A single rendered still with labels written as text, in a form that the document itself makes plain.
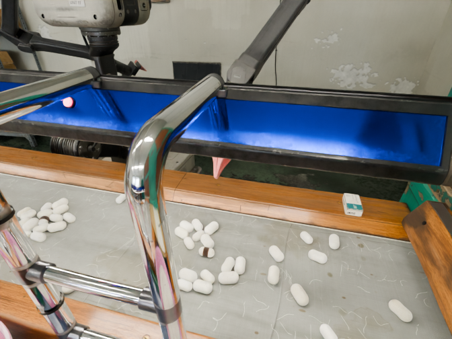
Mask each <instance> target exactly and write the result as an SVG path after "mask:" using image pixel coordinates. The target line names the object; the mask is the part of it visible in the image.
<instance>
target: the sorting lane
mask: <svg viewBox="0 0 452 339"><path fill-rule="evenodd" d="M0 190H1V192H2V193H3V195H4V197H5V199H6V201H7V202H8V204H10V205H12V207H13V208H14V209H15V216H16V217H17V219H18V221H21V219H20V217H18V216H17V213H18V212H19V211H20V210H22V209H24V208H26V207H30V208H31V209H33V210H35V211H36V215H35V216H34V217H32V218H37V219H39V218H38V217H37V214H38V212H40V211H41V210H40V209H41V208H42V207H43V206H44V205H45V204H46V203H47V202H50V203H52V204H53V203H54V202H56V201H58V200H60V199H62V198H66V199H67V200H68V201H69V202H68V207H69V210H68V211H67V212H65V213H71V214H72V215H74V216H75V218H76V220H75V221H74V222H73V223H68V222H67V221H66V220H64V219H63V221H64V222H65V223H66V224H67V226H66V228H65V229H64V230H61V231H56V232H49V231H44V232H43V233H44V234H45V235H46V239H45V240H44V241H43V242H37V241H34V240H32V239H31V238H30V237H29V238H28V239H29V240H30V242H31V243H32V245H33V247H34V249H35V250H36V252H37V254H38V255H39V257H40V259H41V260H43V261H46V262H52V263H55V264H56V266H58V267H60V268H65V269H68V270H72V271H75V272H80V273H84V274H88V275H92V276H96V277H100V278H104V279H108V280H113V281H116V282H120V283H124V284H128V285H133V286H136V287H142V288H145V287H148V286H149V285H148V282H147V277H146V274H145V269H144V266H143V262H142V259H141V254H140V251H139V247H138V243H137V239H136V236H135V231H134V229H133V224H132V221H131V217H130V213H129V210H128V205H127V203H126V199H125V200H124V201H123V202H122V203H120V204H118V203H117V202H116V198H118V197H119V196H120V195H121V193H116V192H108V191H104V190H96V189H92V188H84V187H80V186H72V185H68V184H61V183H56V182H49V181H44V180H37V179H32V178H25V177H20V176H13V175H8V174H0ZM165 205H166V209H167V217H168V222H169V230H170V235H171V239H172V247H173V251H174V260H175V264H176V272H177V277H178V279H180V276H179V271H180V270H181V269H183V268H187V269H190V270H193V271H195V272H196V273H197V280H198V279H200V280H203V279H202V278H201V276H200V273H201V272H202V271H203V270H208V271H209V272H210V273H211V274H212V275H214V277H215V281H214V283H213V284H212V286H213V289H212V291H211V292H210V293H209V294H204V293H200V292H197V291H195V290H194V289H193V282H192V290H191V291H189V292H186V291H183V290H182V289H180V297H181V302H182V309H183V314H184V322H185V326H186V330H187V331H190V332H194V333H197V334H202V335H205V336H209V337H212V338H216V339H325V338H324V337H323V336H322V334H321V332H320V330H319V329H320V326H321V325H322V324H328V325H329V326H330V327H331V329H332V330H333V331H334V333H335V334H336V335H337V337H338V339H452V335H451V333H450V331H449V329H448V326H447V324H446V322H445V319H444V317H443V314H442V313H441V310H440V308H439V305H438V303H437V300H436V299H435V296H434V294H433V291H432V289H431V287H430V284H429V281H428V278H427V276H426V275H425V273H424V270H423V268H422V265H421V263H420V261H419V259H418V256H417V255H416V252H415V251H414V248H413V246H412V244H411V242H408V241H400V240H396V239H388V238H384V237H376V236H372V235H365V234H360V233H353V232H348V231H341V230H336V229H328V228H324V227H316V226H312V225H304V224H300V223H293V222H288V221H281V220H276V219H269V218H264V217H257V216H252V215H245V214H240V213H232V212H228V211H220V210H217V209H209V208H204V207H200V206H192V205H188V204H180V203H176V202H168V201H166V202H165ZM65 213H62V214H61V215H62V216H63V215H64V214H65ZM194 219H198V220H199V221H200V222H201V223H202V226H203V228H202V230H203V231H204V229H205V227H206V226H207V225H208V224H210V223H211V222H213V221H215V222H217V223H218V224H219V228H218V230H216V231H215V232H214V233H213V234H211V235H209V236H210V237H211V239H212V240H213V241H214V247H213V248H212V249H214V251H215V254H214V256H213V257H211V258H207V257H204V256H201V255H200V254H199V249H200V248H201V247H204V245H203V243H202V242H201V240H199V241H194V240H193V239H192V236H193V235H194V234H195V233H196V232H197V231H196V230H195V228H194V229H193V231H192V232H190V233H189V236H188V237H190V238H191V239H192V241H193V242H194V248H193V249H191V250H189V249H188V248H187V247H186V245H185V244H184V240H183V239H182V238H180V237H178V236H177V235H176V234H175V229H176V227H179V226H180V222H181V221H187V222H189V223H191V224H192V221H193V220H194ZM39 220H40V219H39ZM302 231H306V232H307V233H308V234H310V236H311V237H312V238H313V242H312V243H311V244H307V243H305V242H304V241H303V240H302V239H301V236H300V234H301V232H302ZM204 233H205V232H204ZM331 234H336V235H337V236H338V237H339V242H340V246H339V248H338V249H336V250H334V249H332V248H331V247H330V246H329V236H330V235H331ZM270 246H277V247H278V248H279V250H280V251H281V252H282V253H283V255H284V259H283V261H281V262H277V261H276V260H275V259H274V258H273V257H272V256H271V255H270V253H269V248H270ZM310 250H317V251H319V252H321V253H324V254H325V255H326V256H327V258H328V260H327V262H326V263H324V264H320V263H319V262H316V261H314V260H311V259H310V258H309V256H308V252H309V251H310ZM239 256H242V257H244V258H245V260H246V265H245V271H244V273H243V274H238V275H239V280H238V281H237V282H236V283H235V284H226V285H224V284H221V283H220V282H219V275H220V273H222V271H221V266H222V265H223V263H224V261H225V260H226V258H228V257H232V258H233V259H234V260H236V258H237V257H239ZM271 266H277V267H278V268H279V270H280V273H279V280H278V282H277V283H276V284H275V285H272V284H270V283H269V282H268V270H269V268H270V267H271ZM234 268H235V265H234V266H233V268H232V269H231V271H234V272H235V270H234ZM293 284H299V285H301V286H302V288H303V289H304V291H305V292H306V293H307V295H308V297H309V303H308V304H307V305H305V306H302V305H300V304H298V303H297V302H296V300H295V298H294V296H293V295H292V293H291V286H292V285H293ZM56 287H57V289H58V290H59V291H60V292H62V287H61V286H58V285H56ZM61 295H62V297H63V296H64V297H67V298H70V299H74V300H77V301H81V302H84V303H89V304H92V305H96V306H99V307H103V308H106V309H111V310H114V311H118V312H121V313H125V314H129V315H133V316H136V317H140V318H143V319H147V320H151V321H153V322H158V320H157V316H156V314H154V313H150V312H147V311H142V310H140V309H139V308H138V306H135V305H130V304H127V303H122V302H119V301H114V300H111V299H106V298H103V297H99V296H95V295H90V294H88V293H83V292H80V291H76V290H74V291H73V292H71V293H69V294H64V293H63V292H62V294H61ZM392 299H396V300H398V301H399V302H400V303H401V304H402V305H403V306H404V307H406V308H407V309H408V310H410V312H411V313H412V320H411V321H410V322H404V321H402V320H401V319H400V318H399V317H398V316H397V315H396V314H395V313H394V312H393V311H392V310H391V309H390V308H389V302H390V301H391V300H392Z"/></svg>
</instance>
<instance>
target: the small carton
mask: <svg viewBox="0 0 452 339"><path fill-rule="evenodd" d="M342 202H343V205H344V212H345V215H352V216H357V217H361V216H362V213H363V207H362V204H361V200H360V198H359V195H356V194H347V193H344V195H343V197H342Z"/></svg>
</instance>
